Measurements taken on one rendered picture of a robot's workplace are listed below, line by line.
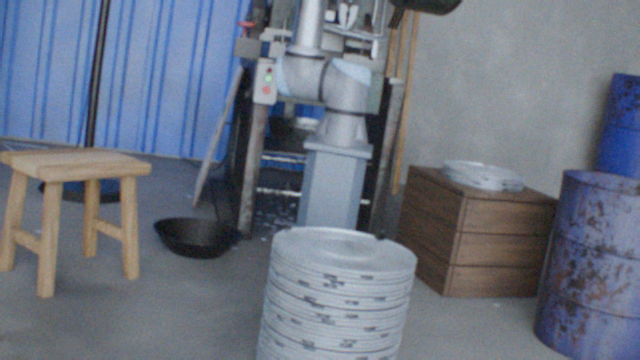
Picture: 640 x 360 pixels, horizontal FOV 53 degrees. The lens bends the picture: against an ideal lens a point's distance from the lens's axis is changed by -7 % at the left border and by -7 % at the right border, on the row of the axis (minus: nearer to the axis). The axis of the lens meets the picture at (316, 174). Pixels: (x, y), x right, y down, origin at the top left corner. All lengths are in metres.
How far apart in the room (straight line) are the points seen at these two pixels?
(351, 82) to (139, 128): 2.13
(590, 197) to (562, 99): 2.67
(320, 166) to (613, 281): 0.84
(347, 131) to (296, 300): 0.71
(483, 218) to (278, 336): 1.03
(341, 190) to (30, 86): 2.38
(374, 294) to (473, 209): 0.93
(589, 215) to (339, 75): 0.77
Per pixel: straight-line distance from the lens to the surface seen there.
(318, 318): 1.29
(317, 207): 1.91
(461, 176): 2.27
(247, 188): 2.45
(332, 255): 1.34
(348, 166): 1.88
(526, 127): 4.40
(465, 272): 2.23
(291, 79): 1.92
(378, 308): 1.31
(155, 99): 3.79
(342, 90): 1.89
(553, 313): 1.98
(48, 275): 1.80
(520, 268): 2.34
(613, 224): 1.85
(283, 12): 2.88
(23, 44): 3.90
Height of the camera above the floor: 0.70
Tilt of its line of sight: 10 degrees down
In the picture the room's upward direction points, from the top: 9 degrees clockwise
